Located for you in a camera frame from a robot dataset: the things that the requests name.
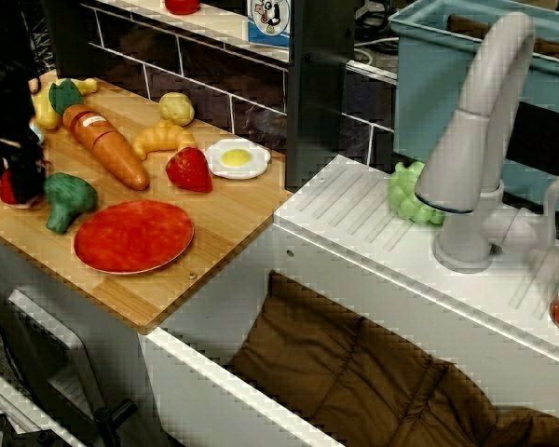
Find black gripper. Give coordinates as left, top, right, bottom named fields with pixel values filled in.
left=0, top=88, right=47, bottom=205

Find red toy tomato piece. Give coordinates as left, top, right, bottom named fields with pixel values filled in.
left=0, top=169, right=46, bottom=210

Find red round plate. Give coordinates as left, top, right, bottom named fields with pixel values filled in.
left=73, top=199, right=196, bottom=275

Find green toy broccoli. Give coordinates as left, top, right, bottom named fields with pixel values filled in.
left=43, top=172, right=100, bottom=235

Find yellow toy banana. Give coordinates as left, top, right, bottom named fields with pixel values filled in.
left=31, top=77, right=99, bottom=130

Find orange toy carrot green leaves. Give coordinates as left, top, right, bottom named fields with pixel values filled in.
left=48, top=78, right=151, bottom=192

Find golden toy croissant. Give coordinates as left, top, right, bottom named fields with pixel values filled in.
left=131, top=119, right=198, bottom=161

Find yellow toy potato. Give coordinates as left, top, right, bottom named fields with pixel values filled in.
left=157, top=91, right=196, bottom=128

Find red toy strawberry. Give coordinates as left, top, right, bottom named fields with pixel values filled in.
left=165, top=146, right=214, bottom=194

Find grey toy oven door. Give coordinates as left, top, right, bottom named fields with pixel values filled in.
left=7, top=287, right=97, bottom=423

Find wooden countertop board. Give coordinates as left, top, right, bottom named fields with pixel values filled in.
left=0, top=69, right=294, bottom=335

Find white toy fried egg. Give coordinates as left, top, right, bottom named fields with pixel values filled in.
left=203, top=137, right=271, bottom=181

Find white shelf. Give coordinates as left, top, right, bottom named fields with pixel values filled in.
left=95, top=0, right=291, bottom=61

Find black oven knob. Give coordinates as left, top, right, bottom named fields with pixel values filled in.
left=94, top=398, right=139, bottom=447

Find cow print milk carton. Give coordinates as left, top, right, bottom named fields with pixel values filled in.
left=246, top=0, right=291, bottom=49

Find white toy sink unit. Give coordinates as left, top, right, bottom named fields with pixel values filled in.
left=139, top=154, right=559, bottom=447

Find brown quilted cloth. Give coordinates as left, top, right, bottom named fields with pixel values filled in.
left=226, top=269, right=559, bottom=447

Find green toy grapes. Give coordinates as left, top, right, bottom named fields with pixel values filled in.
left=389, top=160, right=446, bottom=226

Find teal plastic bin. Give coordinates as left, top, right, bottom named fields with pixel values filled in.
left=388, top=0, right=559, bottom=230

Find grey toy faucet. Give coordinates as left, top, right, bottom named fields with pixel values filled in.
left=414, top=10, right=559, bottom=274

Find white frame rail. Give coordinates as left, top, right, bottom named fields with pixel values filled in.
left=0, top=360, right=78, bottom=447

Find black upright post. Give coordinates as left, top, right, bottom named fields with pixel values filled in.
left=286, top=0, right=356, bottom=193

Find white cable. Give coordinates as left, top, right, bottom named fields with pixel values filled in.
left=353, top=37, right=398, bottom=64

